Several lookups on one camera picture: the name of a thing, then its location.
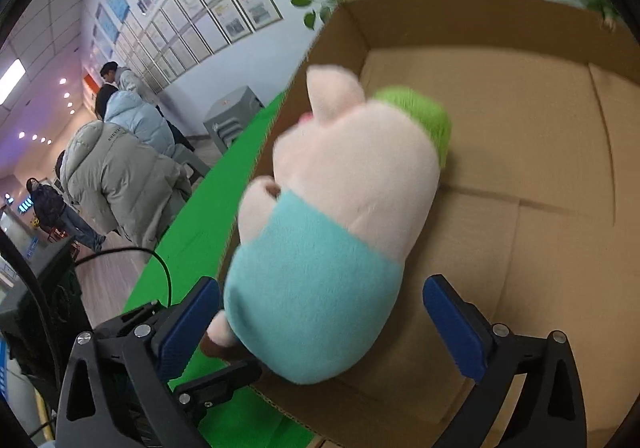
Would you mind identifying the pink pig plush toy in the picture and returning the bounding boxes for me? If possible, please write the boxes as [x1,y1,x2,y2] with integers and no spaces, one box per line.
[201,65,451,385]

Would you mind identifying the person in beige coat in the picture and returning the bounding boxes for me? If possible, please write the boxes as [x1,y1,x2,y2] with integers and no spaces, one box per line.
[58,120,192,250]

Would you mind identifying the large cardboard tray box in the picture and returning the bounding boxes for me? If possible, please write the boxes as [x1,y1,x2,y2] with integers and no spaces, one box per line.
[255,0,639,447]

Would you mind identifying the person in light blue coat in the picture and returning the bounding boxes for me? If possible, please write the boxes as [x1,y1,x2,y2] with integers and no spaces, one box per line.
[94,84,176,157]

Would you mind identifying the grey plastic stool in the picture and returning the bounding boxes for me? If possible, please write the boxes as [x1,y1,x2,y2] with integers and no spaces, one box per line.
[203,86,264,153]

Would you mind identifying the person in black standing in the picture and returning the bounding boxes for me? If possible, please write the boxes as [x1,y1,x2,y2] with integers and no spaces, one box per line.
[98,60,196,151]

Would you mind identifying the black cable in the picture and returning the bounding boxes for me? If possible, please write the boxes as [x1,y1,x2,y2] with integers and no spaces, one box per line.
[0,227,174,379]

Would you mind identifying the framed certificates on wall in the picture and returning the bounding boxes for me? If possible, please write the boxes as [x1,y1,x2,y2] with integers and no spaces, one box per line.
[86,0,282,93]

